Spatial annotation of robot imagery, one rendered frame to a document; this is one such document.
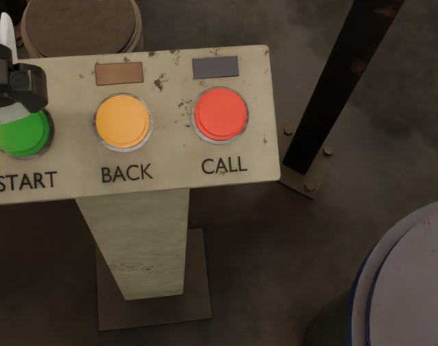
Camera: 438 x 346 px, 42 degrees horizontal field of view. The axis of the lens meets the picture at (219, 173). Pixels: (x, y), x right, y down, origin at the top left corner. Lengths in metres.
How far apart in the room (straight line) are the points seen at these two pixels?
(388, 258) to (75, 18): 0.40
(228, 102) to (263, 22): 0.83
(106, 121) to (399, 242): 0.34
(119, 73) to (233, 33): 0.80
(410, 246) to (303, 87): 0.62
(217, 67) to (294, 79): 0.74
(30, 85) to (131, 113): 0.17
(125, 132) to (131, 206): 0.11
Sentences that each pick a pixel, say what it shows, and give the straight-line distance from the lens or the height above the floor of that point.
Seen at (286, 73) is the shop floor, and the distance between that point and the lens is 1.19.
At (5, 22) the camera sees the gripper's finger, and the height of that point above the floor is 0.72.
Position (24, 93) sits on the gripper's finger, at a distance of 0.28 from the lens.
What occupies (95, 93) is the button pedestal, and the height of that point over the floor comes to 0.61.
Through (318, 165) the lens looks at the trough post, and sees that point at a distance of 1.10.
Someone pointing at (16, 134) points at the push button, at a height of 0.61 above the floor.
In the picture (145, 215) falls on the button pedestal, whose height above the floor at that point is 0.47.
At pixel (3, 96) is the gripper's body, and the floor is 0.77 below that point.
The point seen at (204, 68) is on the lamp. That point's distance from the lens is 0.45.
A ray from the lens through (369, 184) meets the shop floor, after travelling 1.13.
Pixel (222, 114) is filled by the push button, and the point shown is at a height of 0.61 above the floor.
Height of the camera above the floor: 1.00
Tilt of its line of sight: 68 degrees down
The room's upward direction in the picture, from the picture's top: 11 degrees clockwise
